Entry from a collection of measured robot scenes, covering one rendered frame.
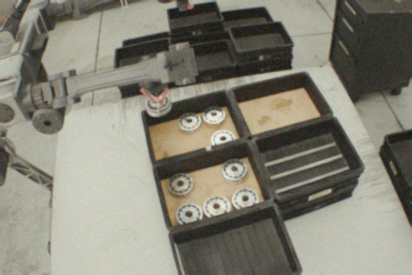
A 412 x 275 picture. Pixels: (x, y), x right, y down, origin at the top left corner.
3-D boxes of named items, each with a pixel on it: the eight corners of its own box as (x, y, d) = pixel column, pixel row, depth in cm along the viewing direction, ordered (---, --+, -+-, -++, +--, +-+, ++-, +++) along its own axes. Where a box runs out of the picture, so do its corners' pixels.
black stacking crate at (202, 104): (157, 180, 157) (151, 165, 149) (146, 128, 176) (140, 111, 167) (249, 155, 161) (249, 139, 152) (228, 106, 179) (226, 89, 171)
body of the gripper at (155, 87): (150, 78, 152) (146, 64, 146) (168, 87, 147) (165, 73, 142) (139, 87, 149) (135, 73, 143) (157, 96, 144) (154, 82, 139)
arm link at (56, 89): (35, 84, 100) (39, 102, 101) (66, 76, 100) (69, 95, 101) (45, 82, 109) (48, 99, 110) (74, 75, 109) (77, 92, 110)
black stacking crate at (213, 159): (173, 243, 139) (167, 231, 130) (157, 181, 157) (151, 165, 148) (272, 215, 143) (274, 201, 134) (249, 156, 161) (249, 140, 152)
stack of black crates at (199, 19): (177, 73, 297) (168, 29, 262) (173, 51, 315) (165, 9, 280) (227, 65, 298) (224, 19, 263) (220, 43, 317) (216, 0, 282)
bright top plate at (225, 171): (227, 184, 148) (227, 183, 148) (218, 165, 154) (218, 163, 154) (251, 175, 150) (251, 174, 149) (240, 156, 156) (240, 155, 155)
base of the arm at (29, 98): (32, 103, 110) (18, 76, 101) (53, 97, 110) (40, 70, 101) (27, 123, 105) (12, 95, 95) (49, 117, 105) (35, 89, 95)
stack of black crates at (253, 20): (227, 65, 298) (225, 31, 271) (220, 43, 317) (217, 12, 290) (275, 58, 299) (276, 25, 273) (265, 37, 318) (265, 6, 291)
